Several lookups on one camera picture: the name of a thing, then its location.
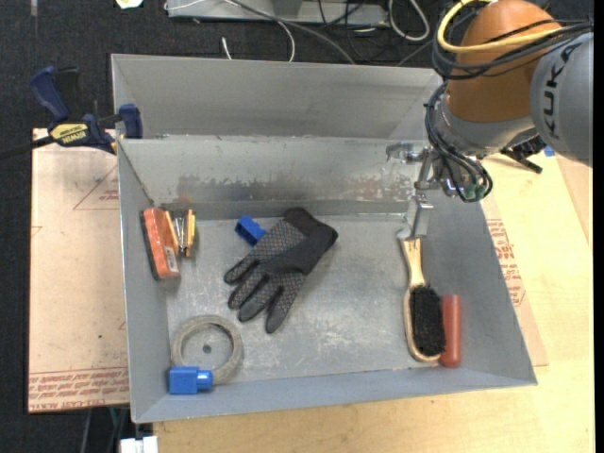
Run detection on red-brown cylinder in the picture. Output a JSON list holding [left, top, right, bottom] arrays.
[[439, 294, 463, 369]]

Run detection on small blue block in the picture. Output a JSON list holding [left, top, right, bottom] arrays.
[[234, 214, 268, 247]]

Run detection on blue block with round peg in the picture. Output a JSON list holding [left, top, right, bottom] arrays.
[[166, 365, 215, 395]]

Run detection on brown cardboard board, red print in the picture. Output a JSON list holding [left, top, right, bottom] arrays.
[[27, 127, 551, 414]]

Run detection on grey metal bin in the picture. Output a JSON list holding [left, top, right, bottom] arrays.
[[110, 53, 539, 425]]

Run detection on wooden brush, black bristles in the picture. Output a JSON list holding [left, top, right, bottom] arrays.
[[396, 227, 448, 364]]

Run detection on black glove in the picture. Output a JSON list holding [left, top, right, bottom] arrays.
[[223, 206, 340, 335]]

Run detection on orange flat block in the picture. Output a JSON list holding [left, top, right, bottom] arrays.
[[140, 208, 182, 281]]

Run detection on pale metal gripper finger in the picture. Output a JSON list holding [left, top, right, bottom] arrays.
[[382, 142, 413, 183], [406, 194, 434, 241]]

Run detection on grey tape roll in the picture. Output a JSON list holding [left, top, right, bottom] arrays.
[[170, 313, 245, 387]]

